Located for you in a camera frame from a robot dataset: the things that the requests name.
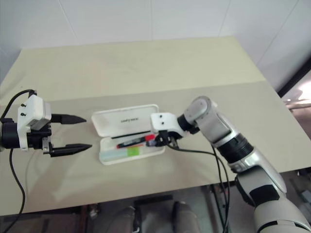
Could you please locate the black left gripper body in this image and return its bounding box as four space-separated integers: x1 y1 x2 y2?
26 123 53 155

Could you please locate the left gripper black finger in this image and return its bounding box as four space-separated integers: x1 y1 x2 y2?
48 143 93 156
50 113 87 126

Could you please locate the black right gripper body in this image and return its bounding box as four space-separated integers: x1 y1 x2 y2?
163 130 182 146

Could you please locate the red capped marker pen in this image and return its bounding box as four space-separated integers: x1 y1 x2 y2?
116 134 156 150

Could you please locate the white Unitree pencil case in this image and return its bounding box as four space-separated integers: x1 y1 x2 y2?
91 104 166 166

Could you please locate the black bar under table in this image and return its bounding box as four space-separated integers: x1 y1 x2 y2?
134 194 173 204

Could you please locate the dark rounded shape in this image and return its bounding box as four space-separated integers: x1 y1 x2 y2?
116 205 137 233
172 200 198 233

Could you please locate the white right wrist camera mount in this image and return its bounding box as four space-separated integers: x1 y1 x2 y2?
150 112 188 139

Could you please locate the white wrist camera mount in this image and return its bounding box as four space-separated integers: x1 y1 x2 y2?
150 112 188 139
17 94 52 151

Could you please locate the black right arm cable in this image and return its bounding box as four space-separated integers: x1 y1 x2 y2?
169 143 231 233

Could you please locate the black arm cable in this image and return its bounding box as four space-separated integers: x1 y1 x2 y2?
169 143 231 233
0 89 37 233

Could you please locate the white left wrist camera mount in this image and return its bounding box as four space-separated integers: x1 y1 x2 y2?
17 94 52 151

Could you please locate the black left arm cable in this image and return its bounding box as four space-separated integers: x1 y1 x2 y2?
0 89 37 233

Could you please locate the black background frame strip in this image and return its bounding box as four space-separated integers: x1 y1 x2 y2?
277 55 311 98

